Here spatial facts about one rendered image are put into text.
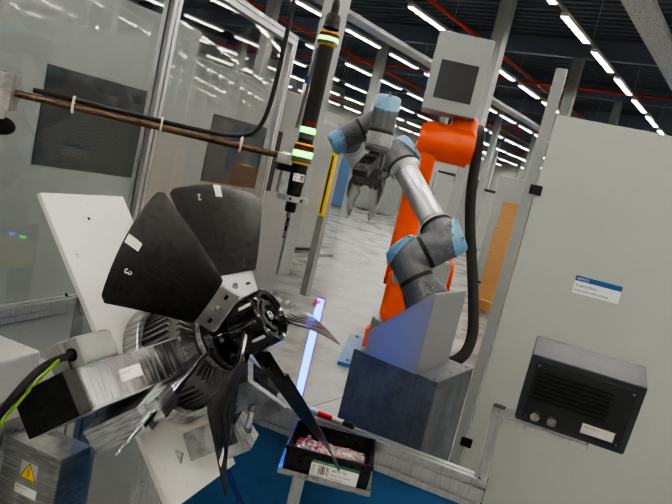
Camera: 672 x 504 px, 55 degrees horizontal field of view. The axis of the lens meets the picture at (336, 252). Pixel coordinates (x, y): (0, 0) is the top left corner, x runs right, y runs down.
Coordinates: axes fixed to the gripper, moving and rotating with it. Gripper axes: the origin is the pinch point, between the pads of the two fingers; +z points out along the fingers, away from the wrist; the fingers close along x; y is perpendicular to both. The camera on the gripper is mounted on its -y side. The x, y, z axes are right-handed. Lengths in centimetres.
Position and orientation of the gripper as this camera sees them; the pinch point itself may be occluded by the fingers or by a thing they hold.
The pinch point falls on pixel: (359, 213)
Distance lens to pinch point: 188.9
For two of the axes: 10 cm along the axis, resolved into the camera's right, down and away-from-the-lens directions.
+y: 3.4, -0.5, 9.4
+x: -9.1, -2.6, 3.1
